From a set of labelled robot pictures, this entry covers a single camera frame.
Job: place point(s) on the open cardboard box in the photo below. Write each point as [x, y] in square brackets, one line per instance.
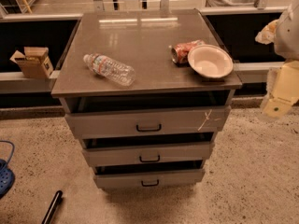
[34, 62]

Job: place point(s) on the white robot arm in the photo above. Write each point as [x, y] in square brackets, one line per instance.
[286, 40]

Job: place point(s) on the grey top drawer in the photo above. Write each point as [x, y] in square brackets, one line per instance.
[147, 122]

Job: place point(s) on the white paper bowl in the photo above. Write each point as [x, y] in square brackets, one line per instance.
[210, 61]

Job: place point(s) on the crushed red soda can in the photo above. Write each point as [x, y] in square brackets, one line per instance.
[180, 51]

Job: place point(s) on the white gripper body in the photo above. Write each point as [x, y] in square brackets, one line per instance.
[288, 34]

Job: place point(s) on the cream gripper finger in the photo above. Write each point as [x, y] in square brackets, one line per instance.
[267, 34]
[276, 107]

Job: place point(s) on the grey drawer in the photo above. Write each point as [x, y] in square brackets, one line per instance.
[147, 154]
[148, 180]
[147, 122]

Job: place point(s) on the blue foot pedal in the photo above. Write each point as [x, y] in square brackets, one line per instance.
[6, 178]

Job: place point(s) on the grey drawer cabinet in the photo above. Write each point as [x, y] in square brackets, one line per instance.
[141, 39]

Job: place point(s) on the grey bottom drawer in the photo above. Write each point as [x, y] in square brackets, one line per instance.
[148, 180]

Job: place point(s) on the grey middle drawer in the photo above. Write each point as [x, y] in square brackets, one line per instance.
[147, 154]

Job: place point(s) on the clear plastic water bottle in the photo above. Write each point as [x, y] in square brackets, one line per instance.
[113, 70]

